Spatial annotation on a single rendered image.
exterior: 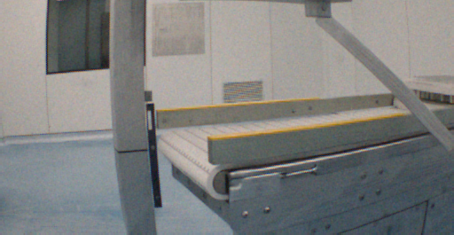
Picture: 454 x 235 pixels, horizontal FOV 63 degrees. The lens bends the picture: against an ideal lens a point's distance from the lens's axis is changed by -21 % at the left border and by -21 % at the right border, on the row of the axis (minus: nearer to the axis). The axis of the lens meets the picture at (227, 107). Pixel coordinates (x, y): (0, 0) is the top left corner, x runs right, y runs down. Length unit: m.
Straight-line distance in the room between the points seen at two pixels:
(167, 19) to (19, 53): 2.06
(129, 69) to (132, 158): 0.16
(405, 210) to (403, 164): 0.16
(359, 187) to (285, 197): 0.14
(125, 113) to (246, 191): 0.31
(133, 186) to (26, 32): 4.84
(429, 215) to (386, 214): 0.17
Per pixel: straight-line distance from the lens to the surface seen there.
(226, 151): 0.56
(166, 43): 5.63
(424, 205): 0.94
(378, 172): 0.72
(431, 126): 0.66
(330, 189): 0.66
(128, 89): 0.80
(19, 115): 5.63
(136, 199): 0.85
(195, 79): 5.78
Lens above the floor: 1.05
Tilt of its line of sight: 8 degrees down
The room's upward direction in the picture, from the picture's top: 1 degrees counter-clockwise
